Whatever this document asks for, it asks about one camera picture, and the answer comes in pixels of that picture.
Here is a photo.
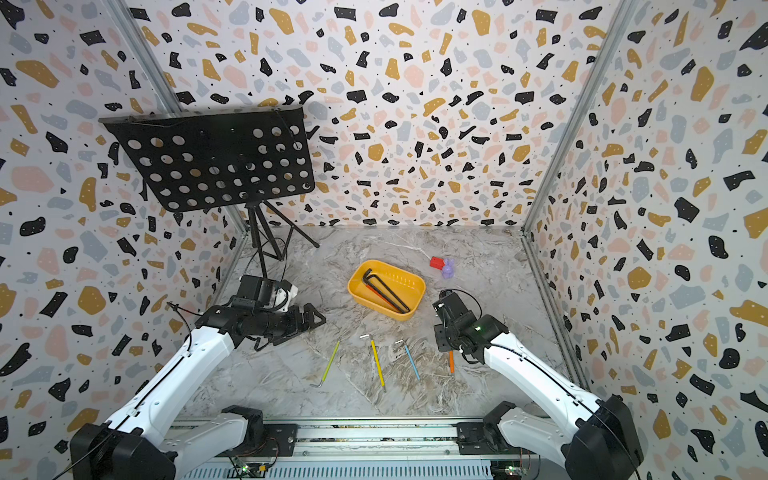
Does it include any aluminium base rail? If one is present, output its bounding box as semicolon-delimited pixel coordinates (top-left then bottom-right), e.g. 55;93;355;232
161;416;589;480

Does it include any aluminium corner post left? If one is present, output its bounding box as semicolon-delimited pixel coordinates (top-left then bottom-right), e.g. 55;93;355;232
102;0;248;304

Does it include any aluminium corner post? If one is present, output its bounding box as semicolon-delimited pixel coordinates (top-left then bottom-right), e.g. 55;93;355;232
521;0;638;389
102;0;248;304

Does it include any green hex key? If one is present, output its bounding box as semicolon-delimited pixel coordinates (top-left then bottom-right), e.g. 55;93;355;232
311;340;341;388

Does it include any yellow hex key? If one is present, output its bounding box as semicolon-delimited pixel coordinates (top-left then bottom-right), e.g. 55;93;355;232
359;333;386;389

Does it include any red hex key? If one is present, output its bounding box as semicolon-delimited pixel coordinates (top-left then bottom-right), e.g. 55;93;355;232
364;282;397;310

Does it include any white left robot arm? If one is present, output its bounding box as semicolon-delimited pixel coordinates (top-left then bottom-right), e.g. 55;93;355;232
69;303;327;479

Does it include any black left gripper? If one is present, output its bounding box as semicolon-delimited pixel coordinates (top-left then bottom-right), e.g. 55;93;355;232
255;301;327;343

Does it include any aluminium corner post right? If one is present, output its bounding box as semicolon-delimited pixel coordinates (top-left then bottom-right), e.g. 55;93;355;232
521;0;638;389

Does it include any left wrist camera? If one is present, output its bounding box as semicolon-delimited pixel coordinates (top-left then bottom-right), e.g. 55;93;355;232
231;275;298;313

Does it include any long black hex key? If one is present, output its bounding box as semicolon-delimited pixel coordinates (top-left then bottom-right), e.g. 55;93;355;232
362;269;411;314

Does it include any blue hex key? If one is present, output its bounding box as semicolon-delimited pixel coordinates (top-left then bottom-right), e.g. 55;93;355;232
394;339;421;381

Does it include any yellow plastic storage box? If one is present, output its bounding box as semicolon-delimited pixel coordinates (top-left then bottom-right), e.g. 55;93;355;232
347;260;426;321

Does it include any black perforated music stand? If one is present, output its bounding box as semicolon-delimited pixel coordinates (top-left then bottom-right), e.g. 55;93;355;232
100;104;316;261

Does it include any red block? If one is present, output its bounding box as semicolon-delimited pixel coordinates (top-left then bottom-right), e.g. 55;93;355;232
429;256;445;270

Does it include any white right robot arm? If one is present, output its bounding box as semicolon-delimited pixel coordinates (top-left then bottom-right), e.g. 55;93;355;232
433;289;644;479

